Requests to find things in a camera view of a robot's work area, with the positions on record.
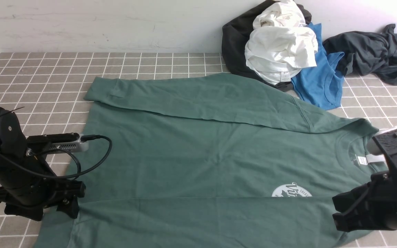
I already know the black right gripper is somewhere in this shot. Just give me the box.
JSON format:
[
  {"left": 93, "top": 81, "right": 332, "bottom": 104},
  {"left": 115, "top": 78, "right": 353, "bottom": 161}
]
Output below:
[{"left": 332, "top": 154, "right": 397, "bottom": 232}]

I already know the white crumpled shirt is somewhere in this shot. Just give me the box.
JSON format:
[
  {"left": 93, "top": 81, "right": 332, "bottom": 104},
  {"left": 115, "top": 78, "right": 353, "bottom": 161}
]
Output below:
[{"left": 245, "top": 0, "right": 318, "bottom": 85}]

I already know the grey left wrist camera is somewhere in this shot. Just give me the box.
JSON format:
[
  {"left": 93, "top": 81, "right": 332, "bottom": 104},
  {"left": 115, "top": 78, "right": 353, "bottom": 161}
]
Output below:
[{"left": 26, "top": 133, "right": 89, "bottom": 154}]

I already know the blue t-shirt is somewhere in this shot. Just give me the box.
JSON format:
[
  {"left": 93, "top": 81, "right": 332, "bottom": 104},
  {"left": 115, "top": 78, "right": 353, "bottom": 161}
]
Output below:
[{"left": 291, "top": 23, "right": 344, "bottom": 110}]

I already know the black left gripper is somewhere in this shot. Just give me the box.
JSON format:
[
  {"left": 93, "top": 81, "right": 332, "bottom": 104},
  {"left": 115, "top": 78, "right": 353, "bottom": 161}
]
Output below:
[{"left": 0, "top": 154, "right": 86, "bottom": 221}]

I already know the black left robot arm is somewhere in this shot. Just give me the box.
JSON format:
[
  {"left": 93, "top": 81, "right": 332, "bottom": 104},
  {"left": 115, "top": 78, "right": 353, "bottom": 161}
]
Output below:
[{"left": 0, "top": 107, "right": 87, "bottom": 221}]

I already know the black garment under pile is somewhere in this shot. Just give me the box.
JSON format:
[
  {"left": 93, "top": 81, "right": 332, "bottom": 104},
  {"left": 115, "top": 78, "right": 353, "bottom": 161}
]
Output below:
[{"left": 222, "top": 0, "right": 312, "bottom": 92}]

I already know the green long-sleeve top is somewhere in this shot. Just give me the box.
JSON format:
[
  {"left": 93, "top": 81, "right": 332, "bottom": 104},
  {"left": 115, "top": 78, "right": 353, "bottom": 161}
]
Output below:
[{"left": 35, "top": 73, "right": 387, "bottom": 248}]

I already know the dark grey crumpled garment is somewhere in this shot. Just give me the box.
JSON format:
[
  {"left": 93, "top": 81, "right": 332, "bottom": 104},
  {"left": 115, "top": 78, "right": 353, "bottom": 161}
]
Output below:
[{"left": 323, "top": 23, "right": 397, "bottom": 86}]

